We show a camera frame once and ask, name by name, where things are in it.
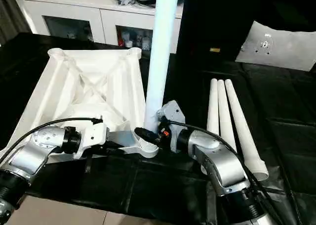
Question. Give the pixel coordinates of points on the white plastic table top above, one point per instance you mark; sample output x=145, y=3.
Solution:
x=84, y=86

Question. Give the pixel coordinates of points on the white plastic table leg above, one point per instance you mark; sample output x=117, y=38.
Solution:
x=160, y=52
x=226, y=116
x=213, y=106
x=244, y=136

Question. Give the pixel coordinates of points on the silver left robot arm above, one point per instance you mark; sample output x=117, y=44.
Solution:
x=29, y=165

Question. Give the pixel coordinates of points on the small yellow label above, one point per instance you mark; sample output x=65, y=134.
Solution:
x=215, y=50

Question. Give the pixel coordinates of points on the black work mat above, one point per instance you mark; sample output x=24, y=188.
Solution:
x=276, y=126

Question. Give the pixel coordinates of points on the white glass-door cabinet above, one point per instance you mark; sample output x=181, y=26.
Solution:
x=89, y=12

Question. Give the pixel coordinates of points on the grey curtain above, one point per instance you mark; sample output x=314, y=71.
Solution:
x=12, y=12

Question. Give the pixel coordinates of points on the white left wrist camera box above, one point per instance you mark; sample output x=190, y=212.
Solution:
x=93, y=136

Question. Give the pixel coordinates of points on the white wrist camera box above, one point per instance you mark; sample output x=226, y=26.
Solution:
x=172, y=113
x=93, y=136

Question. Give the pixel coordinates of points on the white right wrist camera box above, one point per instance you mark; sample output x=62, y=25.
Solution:
x=172, y=113

